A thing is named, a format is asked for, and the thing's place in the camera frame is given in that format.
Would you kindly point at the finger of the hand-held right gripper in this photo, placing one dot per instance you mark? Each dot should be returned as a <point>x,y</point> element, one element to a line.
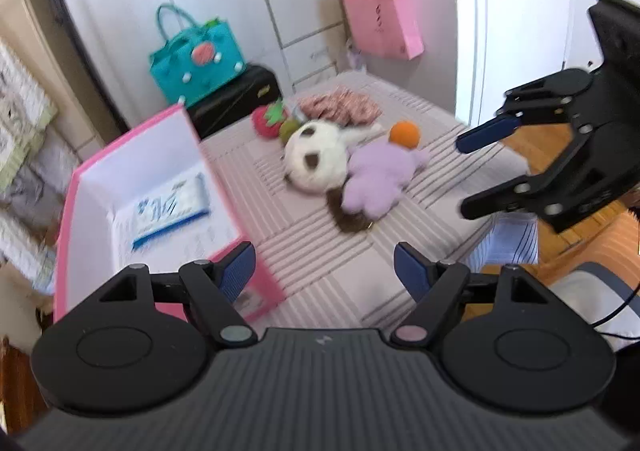
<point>500,198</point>
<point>487,133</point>

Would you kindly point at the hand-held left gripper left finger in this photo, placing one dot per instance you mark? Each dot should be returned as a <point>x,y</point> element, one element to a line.
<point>237,271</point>

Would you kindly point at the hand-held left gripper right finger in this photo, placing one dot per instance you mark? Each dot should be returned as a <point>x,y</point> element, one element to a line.
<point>412,271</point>

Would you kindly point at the orange ball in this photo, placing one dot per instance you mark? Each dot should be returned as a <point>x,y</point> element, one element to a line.
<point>404,135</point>

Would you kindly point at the purple plush toy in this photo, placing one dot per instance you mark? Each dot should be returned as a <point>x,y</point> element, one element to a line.
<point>375,176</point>

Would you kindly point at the white panda plush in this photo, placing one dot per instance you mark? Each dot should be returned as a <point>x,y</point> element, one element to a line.
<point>315,161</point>

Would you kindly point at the pink floral cloth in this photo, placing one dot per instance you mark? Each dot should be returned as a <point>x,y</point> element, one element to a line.
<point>345,106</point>

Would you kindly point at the green ball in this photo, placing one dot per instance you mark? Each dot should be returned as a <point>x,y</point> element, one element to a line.
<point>287,131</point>

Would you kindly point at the red strawberry plush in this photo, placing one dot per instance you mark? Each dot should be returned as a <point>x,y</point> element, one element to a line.
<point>262,123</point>

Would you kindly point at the pink storage box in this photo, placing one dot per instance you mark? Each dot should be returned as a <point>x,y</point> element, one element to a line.
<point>90,211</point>

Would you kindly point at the blue striped cloth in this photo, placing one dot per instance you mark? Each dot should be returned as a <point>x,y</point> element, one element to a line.
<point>515,243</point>

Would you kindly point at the striped bed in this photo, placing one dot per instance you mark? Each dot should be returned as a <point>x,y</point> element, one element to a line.
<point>310,251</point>

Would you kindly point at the brown furry plush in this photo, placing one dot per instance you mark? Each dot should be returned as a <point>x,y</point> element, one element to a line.
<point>350,218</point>

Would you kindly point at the white blue printed booklet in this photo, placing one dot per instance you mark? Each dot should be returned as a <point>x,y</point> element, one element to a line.
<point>165,211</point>

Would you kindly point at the white door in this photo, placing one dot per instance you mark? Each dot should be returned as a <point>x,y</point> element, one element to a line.
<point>525,31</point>

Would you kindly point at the white grey cushion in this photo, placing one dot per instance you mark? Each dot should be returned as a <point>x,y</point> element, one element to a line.
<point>590,291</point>

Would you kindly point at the clear plastic bag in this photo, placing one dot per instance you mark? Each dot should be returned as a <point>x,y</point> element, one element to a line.
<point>356,56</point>

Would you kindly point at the pink paper shopping bag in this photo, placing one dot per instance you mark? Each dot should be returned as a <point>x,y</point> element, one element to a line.
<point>380,21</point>

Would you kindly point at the black suitcase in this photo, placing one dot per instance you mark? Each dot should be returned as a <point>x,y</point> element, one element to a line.
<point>235,98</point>

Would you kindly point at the teal felt tote bag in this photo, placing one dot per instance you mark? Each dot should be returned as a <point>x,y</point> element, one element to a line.
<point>200,76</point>

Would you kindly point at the grey hanging garment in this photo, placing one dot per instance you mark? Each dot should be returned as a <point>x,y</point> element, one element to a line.
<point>25,241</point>

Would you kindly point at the white green knit blanket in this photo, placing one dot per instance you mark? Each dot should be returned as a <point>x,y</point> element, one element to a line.
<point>20,116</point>

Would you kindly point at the black vertical frame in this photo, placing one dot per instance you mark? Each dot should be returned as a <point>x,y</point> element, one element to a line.
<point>75,31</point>

